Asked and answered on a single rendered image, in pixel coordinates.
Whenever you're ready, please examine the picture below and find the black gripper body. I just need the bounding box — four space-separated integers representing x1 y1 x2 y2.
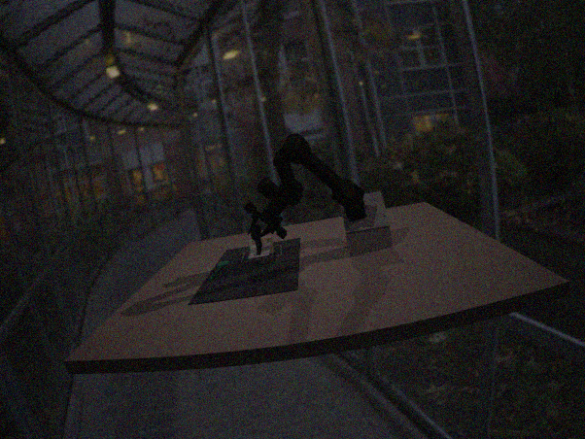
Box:
243 201 287 239

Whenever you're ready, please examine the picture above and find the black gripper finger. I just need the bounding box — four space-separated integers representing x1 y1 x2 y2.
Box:
259 226 274 238
247 216 258 235

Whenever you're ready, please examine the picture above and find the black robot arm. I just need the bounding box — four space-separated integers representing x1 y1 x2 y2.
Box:
257 134 367 226

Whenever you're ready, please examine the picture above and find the dark grey rectangular mat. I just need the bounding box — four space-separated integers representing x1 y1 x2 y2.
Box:
189 238 300 305

